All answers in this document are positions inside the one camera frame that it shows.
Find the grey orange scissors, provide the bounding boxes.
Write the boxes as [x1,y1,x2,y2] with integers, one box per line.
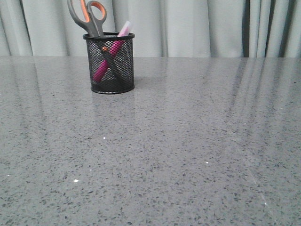
[67,0,118,72]

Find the grey pleated curtain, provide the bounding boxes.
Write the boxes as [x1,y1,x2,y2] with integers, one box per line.
[0,0,301,57]

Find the pink highlighter pen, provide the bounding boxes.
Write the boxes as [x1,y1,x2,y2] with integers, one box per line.
[93,21,132,82]

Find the black mesh pen cup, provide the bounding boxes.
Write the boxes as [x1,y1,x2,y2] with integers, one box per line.
[83,32,135,94]

